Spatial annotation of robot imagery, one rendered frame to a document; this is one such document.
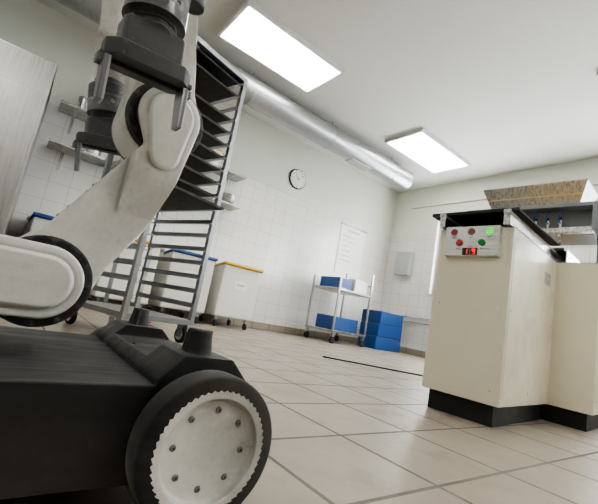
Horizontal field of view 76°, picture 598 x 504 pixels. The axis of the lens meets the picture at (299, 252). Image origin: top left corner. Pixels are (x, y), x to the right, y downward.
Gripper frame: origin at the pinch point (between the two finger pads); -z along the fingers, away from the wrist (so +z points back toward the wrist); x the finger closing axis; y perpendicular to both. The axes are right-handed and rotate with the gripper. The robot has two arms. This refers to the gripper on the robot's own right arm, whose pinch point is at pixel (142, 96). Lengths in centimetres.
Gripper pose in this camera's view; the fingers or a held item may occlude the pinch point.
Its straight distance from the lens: 62.8
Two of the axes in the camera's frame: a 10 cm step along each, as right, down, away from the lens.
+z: 1.1, -9.9, 1.0
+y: -6.5, 0.0, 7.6
